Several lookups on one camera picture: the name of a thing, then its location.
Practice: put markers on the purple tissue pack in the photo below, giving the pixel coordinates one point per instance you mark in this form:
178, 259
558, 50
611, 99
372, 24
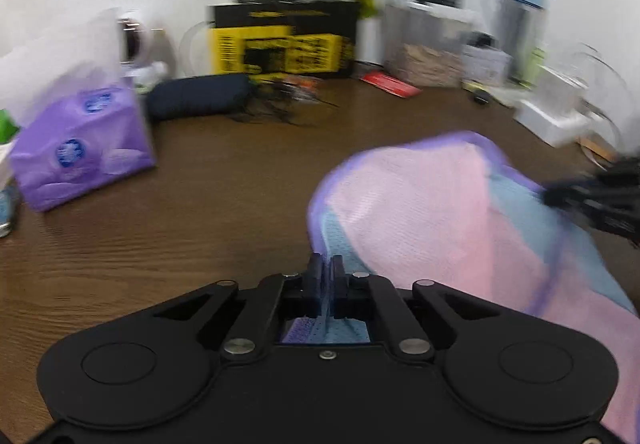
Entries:
85, 144

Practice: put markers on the white power strip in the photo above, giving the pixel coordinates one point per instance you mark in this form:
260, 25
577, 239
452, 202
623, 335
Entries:
555, 119

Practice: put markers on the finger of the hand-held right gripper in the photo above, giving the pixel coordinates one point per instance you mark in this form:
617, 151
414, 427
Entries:
565, 195

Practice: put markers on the black yellow cardboard box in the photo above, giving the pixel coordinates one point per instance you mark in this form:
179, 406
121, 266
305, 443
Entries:
285, 39

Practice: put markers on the bunch of keys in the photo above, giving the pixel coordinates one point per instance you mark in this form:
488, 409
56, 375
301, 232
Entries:
290, 97

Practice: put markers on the dark blue pouch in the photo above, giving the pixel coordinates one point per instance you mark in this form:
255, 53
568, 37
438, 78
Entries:
200, 95

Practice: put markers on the small clear plastic item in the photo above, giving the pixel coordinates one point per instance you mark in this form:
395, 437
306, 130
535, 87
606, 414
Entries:
6, 209

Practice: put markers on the pastel pink purple garment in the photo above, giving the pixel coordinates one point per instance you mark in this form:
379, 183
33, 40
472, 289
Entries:
425, 224

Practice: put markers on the clear seed container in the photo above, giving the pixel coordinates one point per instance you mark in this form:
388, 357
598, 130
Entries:
425, 49

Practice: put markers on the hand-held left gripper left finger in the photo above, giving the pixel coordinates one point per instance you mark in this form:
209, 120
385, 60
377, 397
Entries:
315, 286

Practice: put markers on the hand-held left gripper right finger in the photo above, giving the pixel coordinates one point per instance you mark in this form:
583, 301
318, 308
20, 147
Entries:
340, 286

